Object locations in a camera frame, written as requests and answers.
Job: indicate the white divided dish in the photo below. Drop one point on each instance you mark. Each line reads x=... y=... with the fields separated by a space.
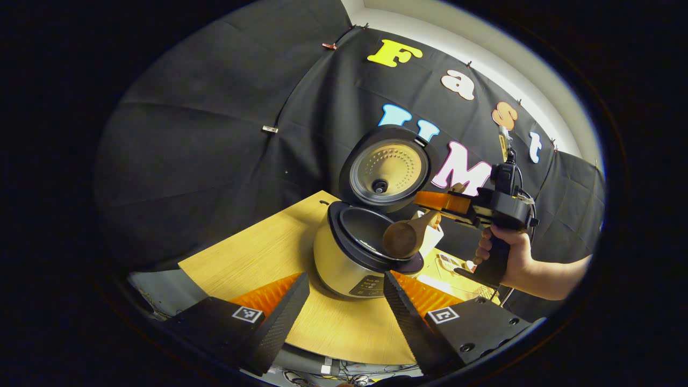
x=450 y=262

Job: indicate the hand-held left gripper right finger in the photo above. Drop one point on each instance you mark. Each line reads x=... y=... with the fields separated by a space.
x=411 y=322

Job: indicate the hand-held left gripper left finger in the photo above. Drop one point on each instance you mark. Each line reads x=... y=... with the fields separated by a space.
x=279 y=322

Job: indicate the red backdrop clip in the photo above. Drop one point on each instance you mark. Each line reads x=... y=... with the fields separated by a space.
x=329 y=46

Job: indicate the wooden spoon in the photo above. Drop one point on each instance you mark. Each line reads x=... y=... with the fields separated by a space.
x=400 y=239

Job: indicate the white toaster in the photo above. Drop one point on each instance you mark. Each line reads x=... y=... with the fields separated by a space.
x=432 y=242

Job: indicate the black backdrop cloth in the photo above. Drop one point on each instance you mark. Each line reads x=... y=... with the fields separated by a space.
x=215 y=134

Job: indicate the silver black rice cooker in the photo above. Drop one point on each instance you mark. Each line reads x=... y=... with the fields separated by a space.
x=344 y=263

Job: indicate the silver backdrop clip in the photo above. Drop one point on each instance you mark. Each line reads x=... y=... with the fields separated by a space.
x=270 y=129

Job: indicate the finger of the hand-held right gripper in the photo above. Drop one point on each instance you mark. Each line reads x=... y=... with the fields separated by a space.
x=441 y=201

